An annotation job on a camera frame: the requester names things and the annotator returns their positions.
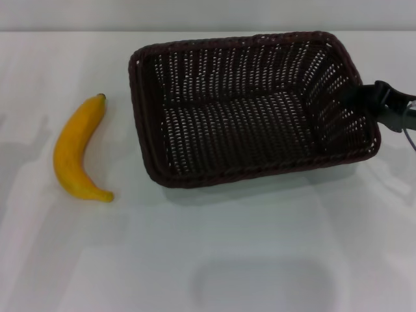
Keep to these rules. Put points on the yellow banana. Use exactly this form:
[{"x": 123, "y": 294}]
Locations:
[{"x": 70, "y": 152}]

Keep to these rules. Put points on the dark brown woven basket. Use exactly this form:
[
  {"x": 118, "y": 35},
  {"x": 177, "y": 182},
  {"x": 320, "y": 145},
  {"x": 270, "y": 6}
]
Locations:
[{"x": 234, "y": 117}]

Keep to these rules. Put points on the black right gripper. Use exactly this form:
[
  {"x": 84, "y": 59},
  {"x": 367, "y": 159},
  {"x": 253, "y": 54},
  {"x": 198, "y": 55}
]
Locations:
[{"x": 395, "y": 109}]

